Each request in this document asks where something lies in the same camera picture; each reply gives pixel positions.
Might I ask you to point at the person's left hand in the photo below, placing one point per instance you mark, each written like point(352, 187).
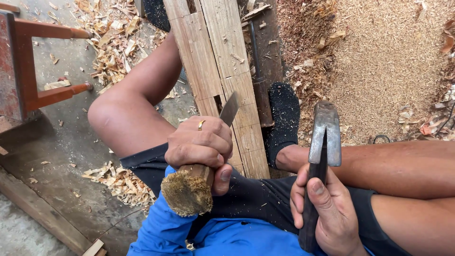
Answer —
point(193, 144)

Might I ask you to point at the person's right hand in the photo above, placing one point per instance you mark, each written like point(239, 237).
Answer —
point(337, 224)

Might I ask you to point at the person's left leg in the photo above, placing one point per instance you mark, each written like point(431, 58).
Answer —
point(124, 113)

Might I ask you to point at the person's leg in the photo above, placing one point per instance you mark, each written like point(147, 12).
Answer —
point(391, 167)
point(124, 113)

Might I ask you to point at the black shorts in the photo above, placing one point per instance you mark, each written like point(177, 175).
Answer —
point(248, 199)

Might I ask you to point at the person's right leg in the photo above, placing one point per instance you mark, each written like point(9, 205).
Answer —
point(391, 167)

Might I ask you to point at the small heap of wood shavings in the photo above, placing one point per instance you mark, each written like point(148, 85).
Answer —
point(124, 185)

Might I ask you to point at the light wooden plank with mortises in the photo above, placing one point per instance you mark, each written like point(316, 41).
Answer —
point(213, 53)

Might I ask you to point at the black sock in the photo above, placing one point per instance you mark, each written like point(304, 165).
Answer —
point(284, 117)
point(156, 14)

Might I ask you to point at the blue shirt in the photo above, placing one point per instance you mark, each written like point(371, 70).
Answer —
point(220, 238)

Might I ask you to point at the dark wooden beam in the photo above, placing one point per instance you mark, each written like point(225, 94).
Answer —
point(272, 57)

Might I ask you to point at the large heap of wood shavings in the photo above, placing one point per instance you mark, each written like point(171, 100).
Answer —
point(113, 42)

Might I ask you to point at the small light wood block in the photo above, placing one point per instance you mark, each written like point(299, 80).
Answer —
point(93, 248)

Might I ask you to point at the heap of sawdust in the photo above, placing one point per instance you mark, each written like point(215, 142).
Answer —
point(373, 64)

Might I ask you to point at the grey wooden beam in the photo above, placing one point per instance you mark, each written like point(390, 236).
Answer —
point(42, 213)

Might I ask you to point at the red-brown wooden stool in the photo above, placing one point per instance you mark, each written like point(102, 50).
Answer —
point(21, 71)

